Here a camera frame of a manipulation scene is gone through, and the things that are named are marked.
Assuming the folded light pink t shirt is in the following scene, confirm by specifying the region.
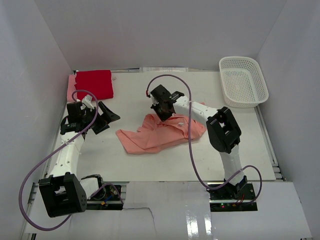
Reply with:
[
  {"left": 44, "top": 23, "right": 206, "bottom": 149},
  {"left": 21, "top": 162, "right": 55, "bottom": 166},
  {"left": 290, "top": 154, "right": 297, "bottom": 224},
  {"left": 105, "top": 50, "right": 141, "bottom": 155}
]
[{"left": 66, "top": 74, "right": 77, "bottom": 102}]

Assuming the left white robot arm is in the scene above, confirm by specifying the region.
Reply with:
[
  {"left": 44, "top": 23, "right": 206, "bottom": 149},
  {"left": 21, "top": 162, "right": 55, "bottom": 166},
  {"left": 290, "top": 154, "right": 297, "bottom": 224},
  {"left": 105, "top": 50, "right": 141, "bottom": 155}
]
[{"left": 39, "top": 101, "right": 120, "bottom": 218}]

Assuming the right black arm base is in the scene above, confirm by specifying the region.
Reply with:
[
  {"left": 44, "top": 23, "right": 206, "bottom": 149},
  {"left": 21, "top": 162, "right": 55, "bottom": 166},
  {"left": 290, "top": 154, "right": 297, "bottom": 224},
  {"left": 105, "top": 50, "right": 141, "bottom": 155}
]
[{"left": 206, "top": 183, "right": 258, "bottom": 213}]

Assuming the white plastic basket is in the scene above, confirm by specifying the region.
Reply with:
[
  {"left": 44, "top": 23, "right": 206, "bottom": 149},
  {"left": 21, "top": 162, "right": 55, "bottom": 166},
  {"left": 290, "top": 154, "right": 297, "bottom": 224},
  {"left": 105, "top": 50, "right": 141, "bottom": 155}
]
[{"left": 218, "top": 56, "right": 269, "bottom": 108}]

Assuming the folded red t shirt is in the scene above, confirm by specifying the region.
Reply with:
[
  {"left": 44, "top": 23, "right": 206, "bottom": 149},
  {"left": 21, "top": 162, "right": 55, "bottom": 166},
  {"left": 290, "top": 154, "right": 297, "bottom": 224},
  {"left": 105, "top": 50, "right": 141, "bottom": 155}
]
[{"left": 75, "top": 70, "right": 114, "bottom": 100}]

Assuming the salmon pink t shirt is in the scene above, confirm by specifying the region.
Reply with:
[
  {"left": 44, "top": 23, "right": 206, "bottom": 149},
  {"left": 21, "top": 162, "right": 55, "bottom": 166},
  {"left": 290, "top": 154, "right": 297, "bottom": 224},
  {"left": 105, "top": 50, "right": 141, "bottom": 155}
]
[{"left": 116, "top": 113, "right": 206, "bottom": 155}]

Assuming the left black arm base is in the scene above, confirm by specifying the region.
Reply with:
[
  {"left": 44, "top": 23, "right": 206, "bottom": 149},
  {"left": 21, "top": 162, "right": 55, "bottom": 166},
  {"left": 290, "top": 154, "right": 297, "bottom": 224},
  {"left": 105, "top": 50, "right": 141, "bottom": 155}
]
[{"left": 87, "top": 184, "right": 127, "bottom": 211}]

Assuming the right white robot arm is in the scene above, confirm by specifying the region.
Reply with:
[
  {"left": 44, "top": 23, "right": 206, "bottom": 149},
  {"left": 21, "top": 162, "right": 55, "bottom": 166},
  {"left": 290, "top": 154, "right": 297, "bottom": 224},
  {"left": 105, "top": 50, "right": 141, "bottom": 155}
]
[{"left": 146, "top": 84, "right": 248, "bottom": 198}]

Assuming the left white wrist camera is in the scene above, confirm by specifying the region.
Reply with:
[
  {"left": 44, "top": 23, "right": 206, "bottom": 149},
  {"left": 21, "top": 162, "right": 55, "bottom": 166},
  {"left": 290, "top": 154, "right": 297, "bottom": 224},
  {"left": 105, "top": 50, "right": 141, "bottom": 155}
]
[{"left": 80, "top": 94, "right": 96, "bottom": 110}]

